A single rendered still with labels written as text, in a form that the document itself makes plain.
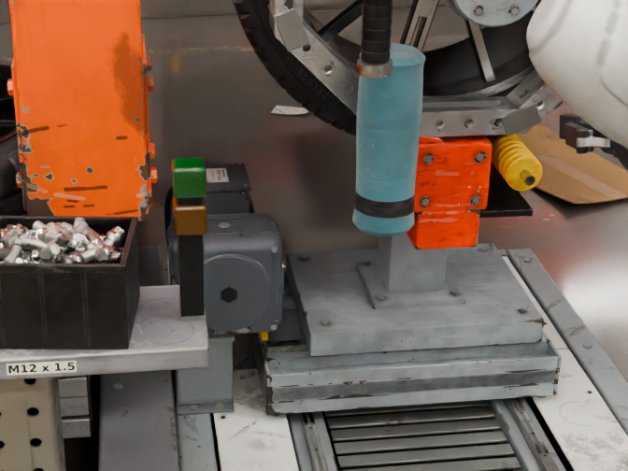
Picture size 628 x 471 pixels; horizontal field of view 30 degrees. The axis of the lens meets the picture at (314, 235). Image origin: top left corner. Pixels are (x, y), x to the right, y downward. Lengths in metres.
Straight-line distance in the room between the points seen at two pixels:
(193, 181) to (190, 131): 1.99
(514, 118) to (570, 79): 0.71
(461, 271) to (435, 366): 0.25
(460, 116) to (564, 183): 1.40
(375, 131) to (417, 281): 0.49
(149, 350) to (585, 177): 1.94
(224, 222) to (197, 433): 0.35
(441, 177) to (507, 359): 0.38
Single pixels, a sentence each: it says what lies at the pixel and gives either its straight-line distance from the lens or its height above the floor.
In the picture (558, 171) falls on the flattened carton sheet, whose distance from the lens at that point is 3.21.
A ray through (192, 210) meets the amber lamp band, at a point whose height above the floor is 0.61.
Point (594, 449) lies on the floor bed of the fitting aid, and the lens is 1.98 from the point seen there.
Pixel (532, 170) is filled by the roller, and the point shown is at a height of 0.52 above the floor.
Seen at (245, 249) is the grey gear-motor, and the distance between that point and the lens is 1.82.
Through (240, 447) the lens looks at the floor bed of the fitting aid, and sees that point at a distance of 1.91.
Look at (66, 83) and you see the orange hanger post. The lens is 1.53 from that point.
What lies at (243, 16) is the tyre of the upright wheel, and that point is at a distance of 1.74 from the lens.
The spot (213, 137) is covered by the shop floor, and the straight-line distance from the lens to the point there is 3.35.
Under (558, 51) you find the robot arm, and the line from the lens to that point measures 1.06.
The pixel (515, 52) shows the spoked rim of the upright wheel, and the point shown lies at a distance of 1.92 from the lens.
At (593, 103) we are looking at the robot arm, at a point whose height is 0.86.
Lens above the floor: 1.20
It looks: 26 degrees down
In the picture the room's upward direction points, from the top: 2 degrees clockwise
